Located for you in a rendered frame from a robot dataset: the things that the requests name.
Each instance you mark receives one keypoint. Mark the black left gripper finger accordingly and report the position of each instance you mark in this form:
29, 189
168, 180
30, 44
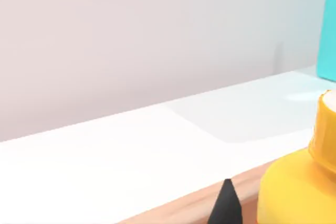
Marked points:
228, 205

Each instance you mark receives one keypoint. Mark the yellow bottle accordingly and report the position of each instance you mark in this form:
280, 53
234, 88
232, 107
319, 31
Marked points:
296, 187

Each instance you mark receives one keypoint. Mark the wooden framed board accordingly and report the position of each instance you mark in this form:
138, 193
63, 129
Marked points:
194, 203

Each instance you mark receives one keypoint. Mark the light blue rack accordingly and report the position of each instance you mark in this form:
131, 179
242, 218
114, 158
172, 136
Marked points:
328, 32

